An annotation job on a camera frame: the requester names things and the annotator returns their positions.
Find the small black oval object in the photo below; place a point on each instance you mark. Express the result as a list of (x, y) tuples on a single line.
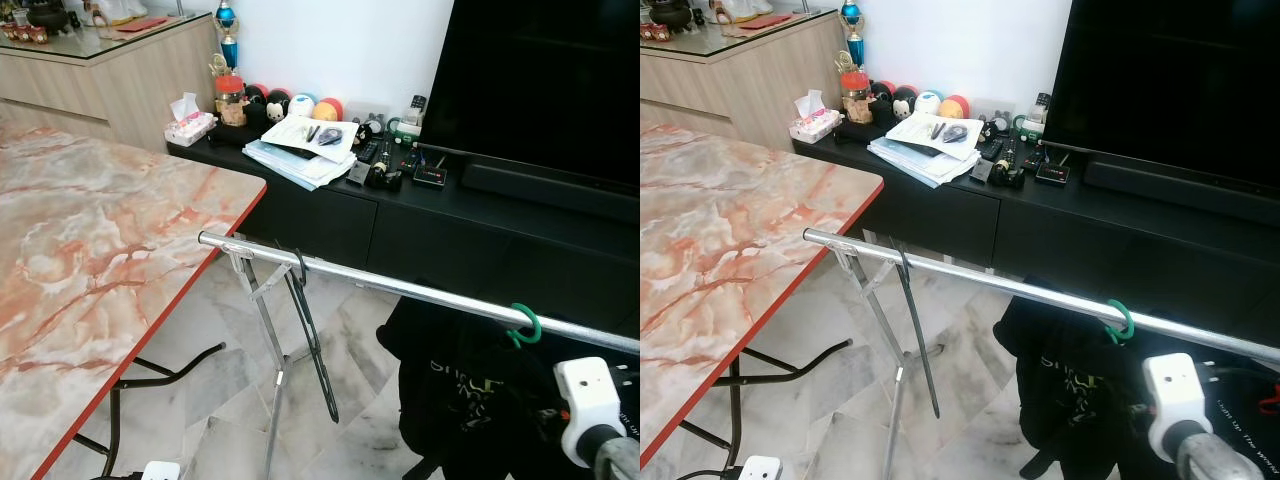
[(956, 133), (330, 137)]

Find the marble pattern folding table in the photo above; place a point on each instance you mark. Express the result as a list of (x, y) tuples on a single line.
[(720, 250), (100, 250)]

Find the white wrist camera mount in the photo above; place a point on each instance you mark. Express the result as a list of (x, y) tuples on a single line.
[(160, 472), (585, 395), (762, 470), (1175, 395)]

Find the green plastic hanger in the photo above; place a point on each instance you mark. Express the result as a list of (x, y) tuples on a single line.
[(538, 322), (1131, 320)]

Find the small grey box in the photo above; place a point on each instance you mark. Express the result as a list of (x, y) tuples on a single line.
[(982, 170), (359, 173)]

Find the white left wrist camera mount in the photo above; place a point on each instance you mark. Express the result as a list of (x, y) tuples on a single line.
[(762, 470), (160, 472)]

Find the black ceramic pot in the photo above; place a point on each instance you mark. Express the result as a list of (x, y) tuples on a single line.
[(45, 12), (670, 12)]

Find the pink tissue pack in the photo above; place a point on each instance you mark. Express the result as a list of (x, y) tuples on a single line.
[(190, 128), (815, 125)]

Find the black soundbar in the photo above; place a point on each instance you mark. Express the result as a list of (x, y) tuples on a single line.
[(1170, 190), (540, 190)]

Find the white figurine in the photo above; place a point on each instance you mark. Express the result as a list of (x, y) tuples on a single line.
[(740, 8), (115, 10)]

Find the red envelope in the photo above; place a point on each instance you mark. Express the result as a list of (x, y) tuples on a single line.
[(144, 23), (764, 20)]

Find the black remote control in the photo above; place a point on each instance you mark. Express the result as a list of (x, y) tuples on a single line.
[(991, 149), (368, 151)]

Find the black TV console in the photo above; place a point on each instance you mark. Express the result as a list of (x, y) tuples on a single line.
[(950, 215), (330, 220)]

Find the blue trophy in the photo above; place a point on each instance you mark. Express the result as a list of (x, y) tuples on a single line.
[(227, 45), (853, 45)]

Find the small black box red display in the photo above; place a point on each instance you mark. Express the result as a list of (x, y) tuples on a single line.
[(1052, 174), (430, 177)]

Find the jar with red lid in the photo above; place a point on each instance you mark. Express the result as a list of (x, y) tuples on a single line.
[(231, 100), (857, 98)]

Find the white green mug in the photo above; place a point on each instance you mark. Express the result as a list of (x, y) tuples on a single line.
[(405, 128), (1030, 126)]

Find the light wooden sideboard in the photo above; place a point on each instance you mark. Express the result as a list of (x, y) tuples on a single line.
[(740, 85), (100, 90)]

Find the silver metal clothes rack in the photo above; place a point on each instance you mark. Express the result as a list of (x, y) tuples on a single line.
[(400, 289), (1000, 285)]

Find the black shirt with red stripe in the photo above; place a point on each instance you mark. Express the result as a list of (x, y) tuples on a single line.
[(450, 400), (1070, 400)]

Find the black mickey round plush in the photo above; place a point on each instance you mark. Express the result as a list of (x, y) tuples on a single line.
[(904, 102), (277, 104)]

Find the black television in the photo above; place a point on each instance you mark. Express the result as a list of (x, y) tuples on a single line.
[(540, 80), (1170, 80)]

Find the stack of white papers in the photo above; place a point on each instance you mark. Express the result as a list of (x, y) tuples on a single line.
[(910, 150), (290, 150)]

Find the white blue round plush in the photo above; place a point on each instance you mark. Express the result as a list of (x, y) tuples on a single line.
[(929, 102), (302, 105)]

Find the red black round plush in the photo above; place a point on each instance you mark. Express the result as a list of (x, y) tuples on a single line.
[(255, 96), (883, 91)]

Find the black tape dispenser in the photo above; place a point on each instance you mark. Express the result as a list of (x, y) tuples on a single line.
[(386, 180), (1010, 177)]

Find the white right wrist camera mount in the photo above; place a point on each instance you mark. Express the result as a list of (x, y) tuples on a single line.
[(585, 395), (1175, 395)]

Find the orange round plush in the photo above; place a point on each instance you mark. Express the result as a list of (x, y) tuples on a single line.
[(330, 109), (955, 106)]

